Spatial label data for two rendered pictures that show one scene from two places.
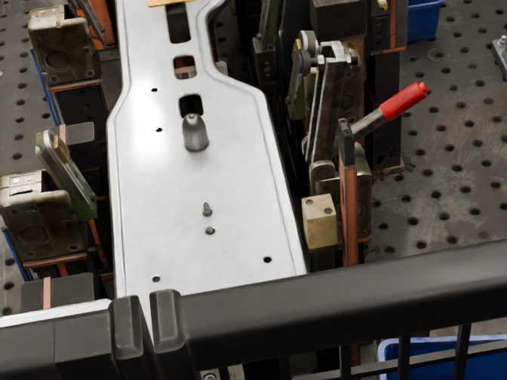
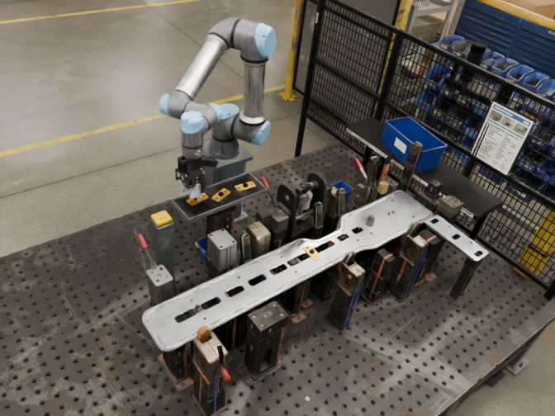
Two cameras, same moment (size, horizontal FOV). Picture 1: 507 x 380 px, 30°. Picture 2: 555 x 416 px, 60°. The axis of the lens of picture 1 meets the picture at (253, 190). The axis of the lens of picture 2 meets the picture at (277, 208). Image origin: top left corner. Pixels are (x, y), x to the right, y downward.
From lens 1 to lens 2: 2.55 m
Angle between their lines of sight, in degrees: 82
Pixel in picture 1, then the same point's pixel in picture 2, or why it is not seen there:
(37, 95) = (311, 371)
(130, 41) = (341, 254)
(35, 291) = (432, 240)
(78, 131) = (383, 253)
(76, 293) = (425, 233)
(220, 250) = (396, 208)
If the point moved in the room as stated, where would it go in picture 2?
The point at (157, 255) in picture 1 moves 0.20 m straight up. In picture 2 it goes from (407, 218) to (420, 183)
